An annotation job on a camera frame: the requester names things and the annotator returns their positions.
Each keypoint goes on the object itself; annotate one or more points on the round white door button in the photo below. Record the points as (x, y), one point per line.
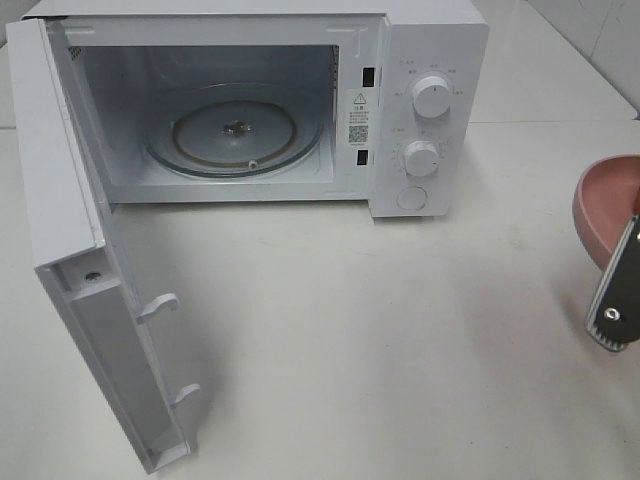
(412, 198)

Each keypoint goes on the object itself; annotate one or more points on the white microwave knob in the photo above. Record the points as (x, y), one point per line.
(421, 158)
(431, 95)

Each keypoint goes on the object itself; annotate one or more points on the pink round plate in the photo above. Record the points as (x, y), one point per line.
(605, 199)

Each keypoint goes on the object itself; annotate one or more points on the glass microwave turntable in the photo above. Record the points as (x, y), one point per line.
(232, 131)

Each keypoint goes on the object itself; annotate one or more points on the white microwave oven body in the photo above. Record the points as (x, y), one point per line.
(362, 56)

